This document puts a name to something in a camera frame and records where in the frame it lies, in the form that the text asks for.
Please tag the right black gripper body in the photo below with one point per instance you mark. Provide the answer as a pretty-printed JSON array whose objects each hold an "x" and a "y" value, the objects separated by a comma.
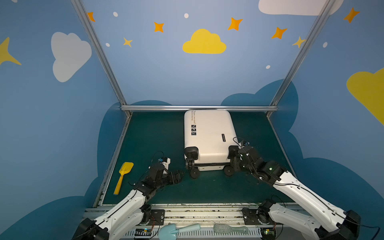
[{"x": 241, "y": 162}]

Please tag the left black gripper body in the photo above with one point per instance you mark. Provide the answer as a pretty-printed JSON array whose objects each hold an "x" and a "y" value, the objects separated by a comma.
[{"x": 169, "y": 177}]

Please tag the white hard-shell suitcase black lining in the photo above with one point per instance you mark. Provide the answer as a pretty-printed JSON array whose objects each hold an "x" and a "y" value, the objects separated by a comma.
[{"x": 209, "y": 142}]

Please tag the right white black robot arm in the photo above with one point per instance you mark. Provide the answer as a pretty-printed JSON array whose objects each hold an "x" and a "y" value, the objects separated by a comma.
[{"x": 323, "y": 220}]

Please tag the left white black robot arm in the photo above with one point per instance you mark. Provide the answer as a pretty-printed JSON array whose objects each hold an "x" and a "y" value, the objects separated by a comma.
[{"x": 131, "y": 211}]

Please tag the yellow toy shovel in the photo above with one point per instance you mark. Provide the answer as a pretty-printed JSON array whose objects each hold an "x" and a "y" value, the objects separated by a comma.
[{"x": 125, "y": 169}]

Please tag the teal toy shovel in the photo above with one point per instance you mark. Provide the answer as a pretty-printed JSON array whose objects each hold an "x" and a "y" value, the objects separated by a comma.
[{"x": 170, "y": 232}]

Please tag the left small circuit board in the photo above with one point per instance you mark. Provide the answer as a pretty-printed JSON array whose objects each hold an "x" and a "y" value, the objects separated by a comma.
[{"x": 142, "y": 234}]

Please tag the small circuit board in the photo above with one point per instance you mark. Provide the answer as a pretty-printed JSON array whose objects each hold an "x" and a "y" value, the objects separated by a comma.
[
  {"x": 142, "y": 234},
  {"x": 268, "y": 234}
]

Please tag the pale green hair brush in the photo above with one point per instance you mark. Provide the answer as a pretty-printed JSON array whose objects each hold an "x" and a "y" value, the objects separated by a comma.
[{"x": 226, "y": 229}]

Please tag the right small circuit board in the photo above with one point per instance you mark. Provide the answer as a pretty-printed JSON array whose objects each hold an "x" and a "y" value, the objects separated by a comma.
[{"x": 268, "y": 234}]

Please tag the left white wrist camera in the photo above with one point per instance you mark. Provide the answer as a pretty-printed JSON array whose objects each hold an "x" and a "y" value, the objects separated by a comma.
[{"x": 166, "y": 162}]

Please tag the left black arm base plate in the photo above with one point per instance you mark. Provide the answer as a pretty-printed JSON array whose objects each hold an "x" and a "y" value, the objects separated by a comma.
[{"x": 156, "y": 217}]

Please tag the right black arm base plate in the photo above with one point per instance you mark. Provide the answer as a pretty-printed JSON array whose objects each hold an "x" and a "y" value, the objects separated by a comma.
[{"x": 250, "y": 216}]

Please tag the aluminium frame rear crossbar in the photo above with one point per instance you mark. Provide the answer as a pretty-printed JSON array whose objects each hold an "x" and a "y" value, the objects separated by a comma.
[{"x": 186, "y": 108}]

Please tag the left aluminium frame post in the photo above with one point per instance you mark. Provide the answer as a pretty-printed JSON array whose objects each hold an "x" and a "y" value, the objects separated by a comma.
[{"x": 87, "y": 24}]

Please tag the aluminium frame post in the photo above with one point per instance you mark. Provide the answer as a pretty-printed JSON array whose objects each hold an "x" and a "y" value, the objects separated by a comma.
[
  {"x": 304, "y": 50},
  {"x": 87, "y": 24}
]

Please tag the right aluminium frame post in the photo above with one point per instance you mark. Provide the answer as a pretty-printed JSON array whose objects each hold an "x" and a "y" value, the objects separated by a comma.
[{"x": 304, "y": 50}]

